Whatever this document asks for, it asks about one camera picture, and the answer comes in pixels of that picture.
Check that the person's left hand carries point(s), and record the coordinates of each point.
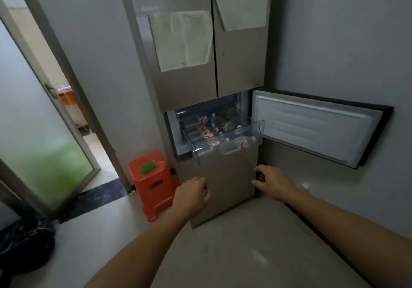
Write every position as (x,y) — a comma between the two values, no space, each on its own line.
(191,197)

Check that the person's right hand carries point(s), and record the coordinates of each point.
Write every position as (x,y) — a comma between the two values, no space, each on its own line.
(280,184)

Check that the beige refrigerator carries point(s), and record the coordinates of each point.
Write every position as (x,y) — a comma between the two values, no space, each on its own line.
(222,181)

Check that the clear fridge drawer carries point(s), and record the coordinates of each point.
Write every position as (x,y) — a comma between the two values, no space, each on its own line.
(257,131)

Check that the fridge compartment door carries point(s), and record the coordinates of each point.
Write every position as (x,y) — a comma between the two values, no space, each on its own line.
(315,130)

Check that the pile of water bottles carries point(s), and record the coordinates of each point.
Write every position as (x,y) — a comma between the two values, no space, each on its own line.
(206,133)

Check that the person's left forearm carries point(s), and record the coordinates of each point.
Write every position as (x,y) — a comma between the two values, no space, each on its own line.
(141,252)

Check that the person's right forearm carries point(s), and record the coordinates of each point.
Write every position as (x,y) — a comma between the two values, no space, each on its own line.
(354,236)

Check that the orange plastic stool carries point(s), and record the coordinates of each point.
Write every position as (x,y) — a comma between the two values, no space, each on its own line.
(151,194)

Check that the green cloth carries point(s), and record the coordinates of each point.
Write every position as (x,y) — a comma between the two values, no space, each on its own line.
(148,167)

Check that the orange wooden cabinet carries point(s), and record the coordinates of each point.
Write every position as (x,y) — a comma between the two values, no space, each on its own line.
(69,99)

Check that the wide paper sheet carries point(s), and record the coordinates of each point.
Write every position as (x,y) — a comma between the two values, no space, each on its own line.
(180,39)

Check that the frosted glass door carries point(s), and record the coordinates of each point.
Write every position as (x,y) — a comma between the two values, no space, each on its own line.
(42,23)
(38,136)

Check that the black trash bag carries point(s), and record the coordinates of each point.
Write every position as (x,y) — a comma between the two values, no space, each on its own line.
(25,246)

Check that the paper sheet with folded corner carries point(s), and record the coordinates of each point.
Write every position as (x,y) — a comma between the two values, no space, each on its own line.
(241,1)

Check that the small white wall socket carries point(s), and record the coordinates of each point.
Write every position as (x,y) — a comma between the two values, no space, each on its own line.
(305,186)

